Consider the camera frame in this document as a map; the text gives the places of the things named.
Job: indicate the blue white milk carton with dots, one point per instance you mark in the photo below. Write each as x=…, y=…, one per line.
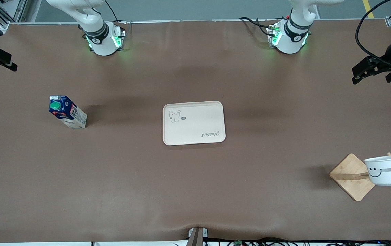
x=74, y=118

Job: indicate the white smiley face mug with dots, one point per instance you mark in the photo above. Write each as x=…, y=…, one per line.
x=383, y=174

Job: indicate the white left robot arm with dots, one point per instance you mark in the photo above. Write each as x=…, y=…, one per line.
x=296, y=30

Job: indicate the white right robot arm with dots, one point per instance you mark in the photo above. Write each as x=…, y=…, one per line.
x=89, y=17

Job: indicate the cream rabbit print tray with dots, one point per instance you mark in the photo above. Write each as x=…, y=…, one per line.
x=195, y=126

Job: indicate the wooden mug stand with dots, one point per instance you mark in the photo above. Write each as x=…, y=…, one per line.
x=351, y=171

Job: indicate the brown table cover sheet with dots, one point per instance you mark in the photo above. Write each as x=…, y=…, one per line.
x=195, y=191

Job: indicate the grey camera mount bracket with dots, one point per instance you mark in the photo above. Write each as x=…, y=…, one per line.
x=197, y=237

